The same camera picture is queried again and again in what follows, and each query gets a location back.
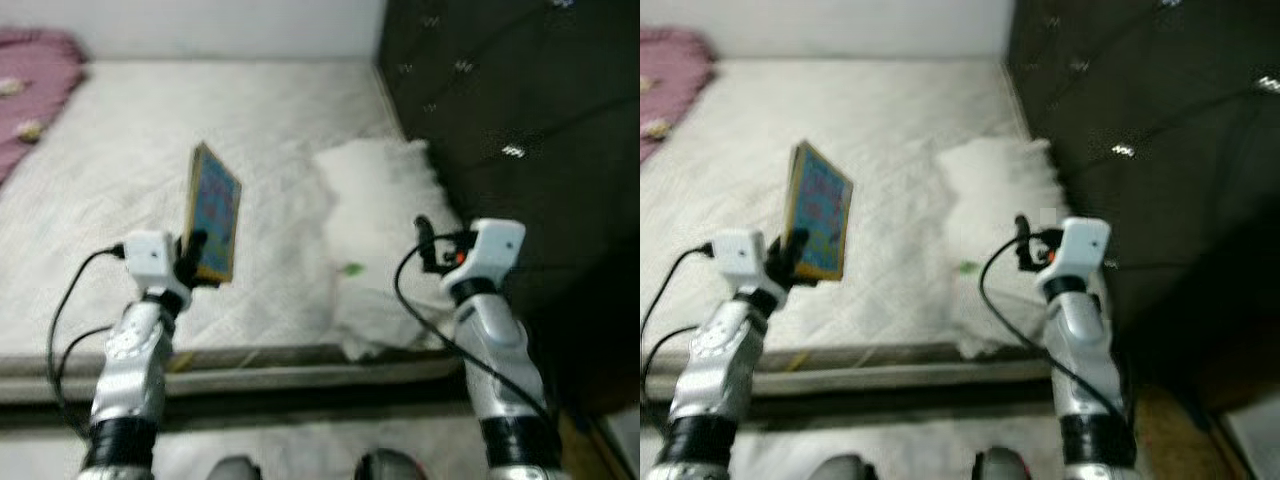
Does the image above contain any grey white quilted mattress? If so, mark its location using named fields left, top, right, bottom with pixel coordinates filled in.
left=640, top=58, right=1076, bottom=396
left=0, top=58, right=466, bottom=403

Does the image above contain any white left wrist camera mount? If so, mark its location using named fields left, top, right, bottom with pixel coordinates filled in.
left=712, top=229, right=769, bottom=293
left=123, top=231, right=181, bottom=293

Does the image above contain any dark tufted headboard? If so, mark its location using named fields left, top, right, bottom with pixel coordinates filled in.
left=375, top=0, right=641, bottom=411
left=1005, top=0, right=1280, bottom=411

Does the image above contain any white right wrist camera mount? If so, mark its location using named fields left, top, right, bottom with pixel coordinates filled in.
left=452, top=218, right=527, bottom=291
left=1040, top=217, right=1113, bottom=293

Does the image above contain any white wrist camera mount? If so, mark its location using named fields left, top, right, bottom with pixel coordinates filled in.
left=452, top=218, right=527, bottom=291
left=712, top=229, right=769, bottom=293
left=123, top=231, right=181, bottom=293
left=1040, top=217, right=1113, bottom=293

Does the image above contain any grey right robot leg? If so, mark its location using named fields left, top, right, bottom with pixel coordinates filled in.
left=975, top=447, right=1033, bottom=480
left=355, top=450, right=429, bottom=480

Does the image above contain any grey left robot leg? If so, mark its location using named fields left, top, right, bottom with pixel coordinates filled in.
left=205, top=455, right=261, bottom=480
left=820, top=455, right=881, bottom=480

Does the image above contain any grey robot leg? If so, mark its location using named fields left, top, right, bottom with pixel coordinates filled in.
left=205, top=455, right=261, bottom=480
left=820, top=455, right=881, bottom=480
left=355, top=450, right=429, bottom=480
left=975, top=447, right=1033, bottom=480

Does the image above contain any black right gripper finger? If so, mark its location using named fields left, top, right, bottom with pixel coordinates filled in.
left=1014, top=213, right=1037, bottom=273
left=414, top=214, right=438, bottom=273

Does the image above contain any mauve quilt with cartoon prints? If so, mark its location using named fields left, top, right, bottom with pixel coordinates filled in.
left=640, top=28, right=716, bottom=166
left=0, top=28, right=86, bottom=189

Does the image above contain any colourful yellow edged book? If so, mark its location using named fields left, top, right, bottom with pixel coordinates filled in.
left=185, top=142, right=243, bottom=286
left=783, top=140, right=854, bottom=283

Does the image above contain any beige pillow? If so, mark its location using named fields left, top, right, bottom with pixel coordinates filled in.
left=935, top=138, right=1076, bottom=359
left=312, top=138, right=466, bottom=361

